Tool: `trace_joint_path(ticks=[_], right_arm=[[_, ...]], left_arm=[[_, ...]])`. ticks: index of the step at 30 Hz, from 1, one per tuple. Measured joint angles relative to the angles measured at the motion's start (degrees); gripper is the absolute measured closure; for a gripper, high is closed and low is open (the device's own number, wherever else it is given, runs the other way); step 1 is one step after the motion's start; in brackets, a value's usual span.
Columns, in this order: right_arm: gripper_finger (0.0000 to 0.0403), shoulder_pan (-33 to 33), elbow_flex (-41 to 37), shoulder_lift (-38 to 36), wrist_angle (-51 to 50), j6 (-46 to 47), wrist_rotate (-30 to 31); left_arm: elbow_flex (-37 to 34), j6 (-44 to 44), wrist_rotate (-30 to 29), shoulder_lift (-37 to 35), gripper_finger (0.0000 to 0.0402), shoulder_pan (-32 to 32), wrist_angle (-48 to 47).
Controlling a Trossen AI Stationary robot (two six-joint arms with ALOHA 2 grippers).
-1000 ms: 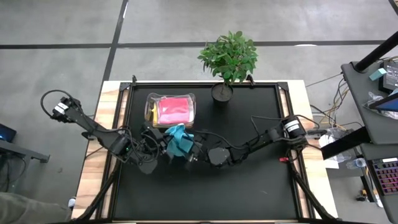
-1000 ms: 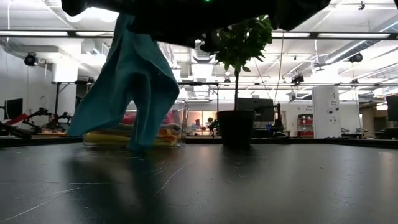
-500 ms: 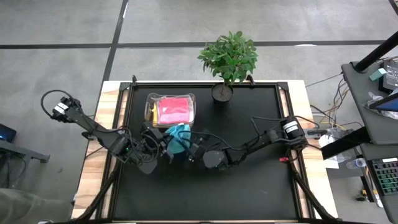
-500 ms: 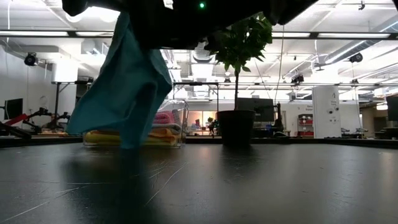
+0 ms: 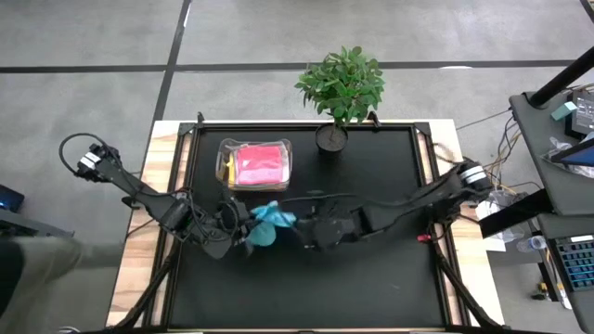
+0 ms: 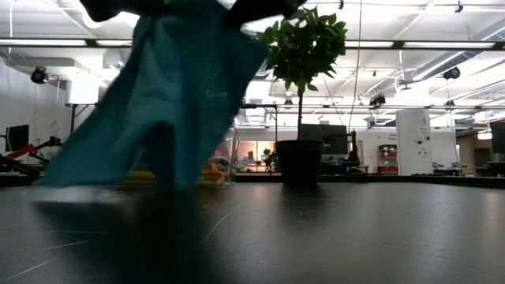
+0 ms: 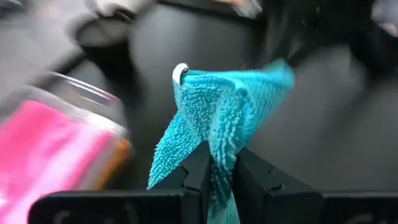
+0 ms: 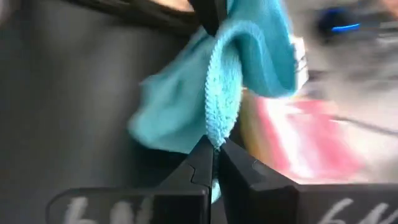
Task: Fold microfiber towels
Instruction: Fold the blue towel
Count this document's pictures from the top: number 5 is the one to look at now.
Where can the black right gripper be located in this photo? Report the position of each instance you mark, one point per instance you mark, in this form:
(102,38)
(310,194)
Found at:
(329,229)

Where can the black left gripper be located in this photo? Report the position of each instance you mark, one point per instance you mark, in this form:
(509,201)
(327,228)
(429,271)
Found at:
(236,222)

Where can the teal microfiber towel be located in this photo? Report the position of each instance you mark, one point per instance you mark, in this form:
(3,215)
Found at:
(271,218)

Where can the clear plastic bin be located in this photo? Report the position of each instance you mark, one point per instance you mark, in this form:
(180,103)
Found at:
(223,181)

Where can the pink microfiber towel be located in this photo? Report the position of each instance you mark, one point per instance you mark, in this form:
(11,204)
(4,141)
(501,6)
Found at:
(260,164)

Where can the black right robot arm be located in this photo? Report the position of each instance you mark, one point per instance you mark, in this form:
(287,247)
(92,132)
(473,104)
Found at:
(408,204)

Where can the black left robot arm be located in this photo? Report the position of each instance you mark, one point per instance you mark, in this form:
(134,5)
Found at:
(153,204)

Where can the black table mat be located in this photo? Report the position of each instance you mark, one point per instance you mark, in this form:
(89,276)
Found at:
(301,287)

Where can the small red clip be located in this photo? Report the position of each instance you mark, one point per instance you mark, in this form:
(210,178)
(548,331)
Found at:
(423,238)

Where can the green potted plant black pot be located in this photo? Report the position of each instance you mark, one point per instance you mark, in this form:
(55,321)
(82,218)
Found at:
(343,88)

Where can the white paper sheet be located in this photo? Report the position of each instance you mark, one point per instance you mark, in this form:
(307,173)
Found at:
(495,243)

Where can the person's shoe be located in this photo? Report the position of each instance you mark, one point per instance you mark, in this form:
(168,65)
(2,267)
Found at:
(69,330)

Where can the person's leg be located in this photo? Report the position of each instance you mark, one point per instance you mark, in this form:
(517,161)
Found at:
(46,269)

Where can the grey desk with leg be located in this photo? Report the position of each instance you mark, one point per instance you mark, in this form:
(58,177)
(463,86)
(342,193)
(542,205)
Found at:
(28,227)

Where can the clear plastic bottle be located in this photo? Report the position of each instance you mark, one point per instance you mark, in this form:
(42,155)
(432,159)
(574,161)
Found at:
(533,243)

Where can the dark device with blue light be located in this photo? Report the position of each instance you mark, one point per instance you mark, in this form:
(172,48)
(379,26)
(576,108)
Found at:
(9,199)

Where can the small black yellow tool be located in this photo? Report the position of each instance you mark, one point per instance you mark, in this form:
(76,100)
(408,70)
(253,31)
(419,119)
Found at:
(540,292)

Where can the grey side desk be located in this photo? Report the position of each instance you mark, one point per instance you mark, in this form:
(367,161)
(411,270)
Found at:
(533,139)

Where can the clear plastic bag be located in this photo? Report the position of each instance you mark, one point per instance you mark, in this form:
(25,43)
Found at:
(559,148)

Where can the backlit computer keyboard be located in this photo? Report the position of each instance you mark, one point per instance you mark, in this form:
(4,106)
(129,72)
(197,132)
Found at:
(577,262)

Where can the blue screen tablet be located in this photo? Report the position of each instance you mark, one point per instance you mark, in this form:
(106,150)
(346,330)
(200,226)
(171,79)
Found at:
(580,157)

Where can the small teal box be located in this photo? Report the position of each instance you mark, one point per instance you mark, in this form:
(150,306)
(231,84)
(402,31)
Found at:
(564,111)

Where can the black metal pole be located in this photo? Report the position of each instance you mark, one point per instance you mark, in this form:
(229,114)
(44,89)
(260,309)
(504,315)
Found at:
(561,79)

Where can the black screen device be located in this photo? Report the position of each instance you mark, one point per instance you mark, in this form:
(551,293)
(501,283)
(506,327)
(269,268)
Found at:
(582,116)

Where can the black metal table frame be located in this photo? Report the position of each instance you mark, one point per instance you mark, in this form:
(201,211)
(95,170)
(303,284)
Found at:
(301,126)

